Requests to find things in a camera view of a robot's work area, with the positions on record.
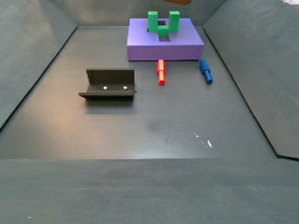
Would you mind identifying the brown T-shaped block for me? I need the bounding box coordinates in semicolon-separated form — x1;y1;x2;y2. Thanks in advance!
164;0;192;5

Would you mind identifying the purple base board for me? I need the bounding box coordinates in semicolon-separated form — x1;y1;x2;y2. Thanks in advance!
127;18;204;61

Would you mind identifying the blue peg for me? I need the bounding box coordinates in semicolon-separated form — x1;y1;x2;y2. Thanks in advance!
200;59;212;85

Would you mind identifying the green U-shaped block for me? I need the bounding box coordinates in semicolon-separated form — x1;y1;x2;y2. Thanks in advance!
147;11;180;39

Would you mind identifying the red peg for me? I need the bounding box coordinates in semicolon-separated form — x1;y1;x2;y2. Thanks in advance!
156;59;165;86

